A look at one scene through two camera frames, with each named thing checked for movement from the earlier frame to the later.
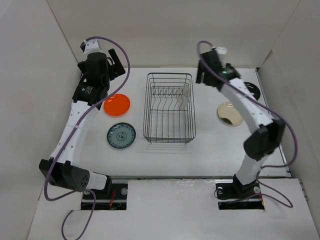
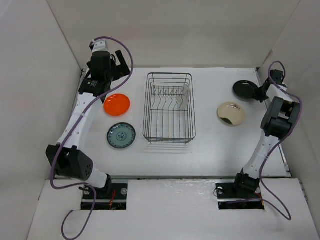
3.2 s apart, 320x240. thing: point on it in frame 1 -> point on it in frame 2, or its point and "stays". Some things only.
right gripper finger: x=199 y=77 -> x=260 y=94
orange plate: x=117 y=105 stays
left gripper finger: x=114 y=56 -> x=120 y=57
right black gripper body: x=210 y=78 -> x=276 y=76
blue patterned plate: x=121 y=135 stays
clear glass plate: x=183 y=99 stays
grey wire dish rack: x=169 y=108 stays
